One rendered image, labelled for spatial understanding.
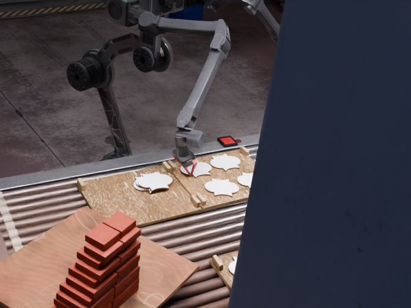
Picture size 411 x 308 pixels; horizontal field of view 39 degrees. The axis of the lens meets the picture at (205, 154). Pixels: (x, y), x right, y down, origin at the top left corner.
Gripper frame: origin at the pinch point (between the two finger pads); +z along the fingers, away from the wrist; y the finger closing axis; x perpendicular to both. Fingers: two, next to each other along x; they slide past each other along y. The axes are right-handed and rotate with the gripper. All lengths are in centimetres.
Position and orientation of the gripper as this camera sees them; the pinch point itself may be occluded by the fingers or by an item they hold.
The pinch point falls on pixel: (186, 169)
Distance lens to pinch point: 258.2
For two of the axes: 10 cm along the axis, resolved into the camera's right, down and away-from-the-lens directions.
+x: -8.6, 3.9, -3.3
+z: 1.2, 7.9, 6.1
